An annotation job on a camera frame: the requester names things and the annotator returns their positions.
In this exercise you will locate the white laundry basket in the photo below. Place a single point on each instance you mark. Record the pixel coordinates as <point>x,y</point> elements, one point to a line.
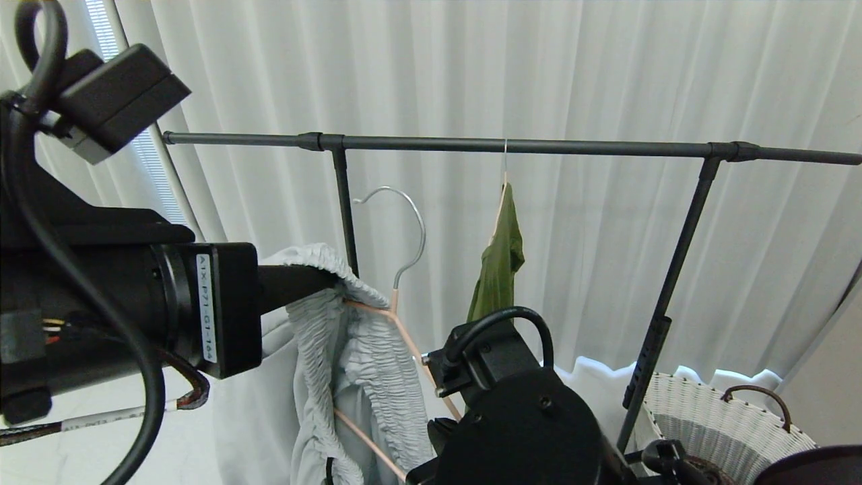
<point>707,417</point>

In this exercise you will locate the black clothes rack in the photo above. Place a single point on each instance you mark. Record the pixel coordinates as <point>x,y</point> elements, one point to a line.
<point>438,143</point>

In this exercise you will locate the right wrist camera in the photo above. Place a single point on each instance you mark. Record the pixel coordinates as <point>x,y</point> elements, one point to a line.
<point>491,357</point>

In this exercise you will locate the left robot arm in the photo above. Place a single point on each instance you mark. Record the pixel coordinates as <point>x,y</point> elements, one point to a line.
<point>23,407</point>

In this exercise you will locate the white curtain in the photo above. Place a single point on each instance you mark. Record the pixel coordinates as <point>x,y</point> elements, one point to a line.
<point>87,185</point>
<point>606,81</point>

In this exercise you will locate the pale grey garment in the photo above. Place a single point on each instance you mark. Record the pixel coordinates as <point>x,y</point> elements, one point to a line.
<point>377,377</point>

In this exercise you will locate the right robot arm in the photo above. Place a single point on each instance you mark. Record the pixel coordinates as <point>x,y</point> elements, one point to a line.
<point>525,431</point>

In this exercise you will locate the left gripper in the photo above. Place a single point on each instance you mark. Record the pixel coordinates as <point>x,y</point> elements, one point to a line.
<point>229,310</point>

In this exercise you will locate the pink clothes hanger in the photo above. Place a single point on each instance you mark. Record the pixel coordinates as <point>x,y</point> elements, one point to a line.
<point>504,178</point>
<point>394,300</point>

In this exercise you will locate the green shirt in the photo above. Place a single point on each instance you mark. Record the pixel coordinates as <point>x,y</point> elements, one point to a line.
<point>498,269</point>

